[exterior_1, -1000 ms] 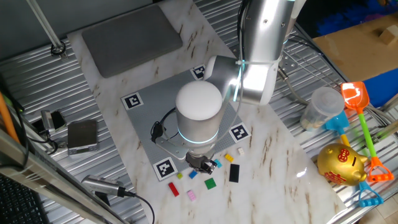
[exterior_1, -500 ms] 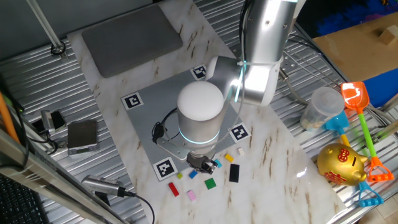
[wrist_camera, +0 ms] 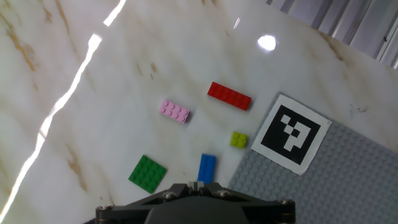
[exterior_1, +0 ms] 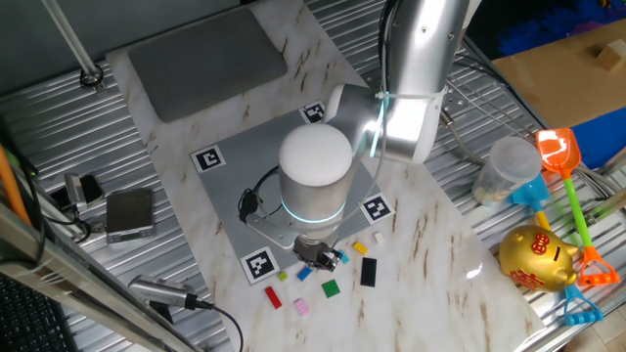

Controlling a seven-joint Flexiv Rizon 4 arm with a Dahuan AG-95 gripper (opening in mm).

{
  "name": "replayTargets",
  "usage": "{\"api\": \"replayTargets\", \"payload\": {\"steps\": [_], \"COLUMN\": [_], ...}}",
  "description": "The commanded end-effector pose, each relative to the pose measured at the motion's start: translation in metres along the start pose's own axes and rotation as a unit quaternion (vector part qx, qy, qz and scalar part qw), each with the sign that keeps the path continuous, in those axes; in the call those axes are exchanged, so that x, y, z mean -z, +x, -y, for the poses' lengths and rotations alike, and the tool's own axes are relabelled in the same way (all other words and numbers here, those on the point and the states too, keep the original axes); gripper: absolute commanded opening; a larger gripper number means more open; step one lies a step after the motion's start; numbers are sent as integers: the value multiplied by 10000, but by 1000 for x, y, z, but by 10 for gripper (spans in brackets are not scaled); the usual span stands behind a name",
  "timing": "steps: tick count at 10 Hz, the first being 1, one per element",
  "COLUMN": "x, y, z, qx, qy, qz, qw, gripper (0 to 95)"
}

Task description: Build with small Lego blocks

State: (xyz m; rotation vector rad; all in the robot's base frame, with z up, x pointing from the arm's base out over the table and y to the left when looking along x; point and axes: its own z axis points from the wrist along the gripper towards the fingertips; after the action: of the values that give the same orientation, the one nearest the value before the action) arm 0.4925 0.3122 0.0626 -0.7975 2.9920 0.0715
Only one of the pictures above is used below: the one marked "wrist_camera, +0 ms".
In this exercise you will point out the lime Lego brick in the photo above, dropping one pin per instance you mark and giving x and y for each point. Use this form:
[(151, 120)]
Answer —
[(238, 139)]

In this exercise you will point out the green square Lego plate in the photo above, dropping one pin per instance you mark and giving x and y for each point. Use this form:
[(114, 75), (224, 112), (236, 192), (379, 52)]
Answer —
[(147, 174)]

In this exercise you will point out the blue Lego brick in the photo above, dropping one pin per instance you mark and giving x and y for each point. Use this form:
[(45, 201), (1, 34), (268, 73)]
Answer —
[(206, 168)]

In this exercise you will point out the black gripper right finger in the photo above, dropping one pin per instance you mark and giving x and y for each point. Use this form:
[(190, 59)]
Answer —
[(264, 208)]

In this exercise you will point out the pink Lego brick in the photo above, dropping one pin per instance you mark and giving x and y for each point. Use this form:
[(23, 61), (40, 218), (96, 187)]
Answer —
[(174, 111)]

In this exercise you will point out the red Lego brick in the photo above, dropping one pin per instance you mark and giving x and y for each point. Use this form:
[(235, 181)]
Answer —
[(229, 96)]

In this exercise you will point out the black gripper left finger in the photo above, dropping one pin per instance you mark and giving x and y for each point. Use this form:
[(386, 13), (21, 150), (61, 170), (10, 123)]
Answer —
[(130, 210)]

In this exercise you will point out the grey Lego baseplate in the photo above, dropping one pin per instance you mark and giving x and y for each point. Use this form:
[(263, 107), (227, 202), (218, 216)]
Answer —
[(342, 186)]

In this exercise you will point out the black white fiducial marker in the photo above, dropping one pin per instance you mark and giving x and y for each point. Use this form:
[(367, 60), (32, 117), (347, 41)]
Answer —
[(290, 134)]

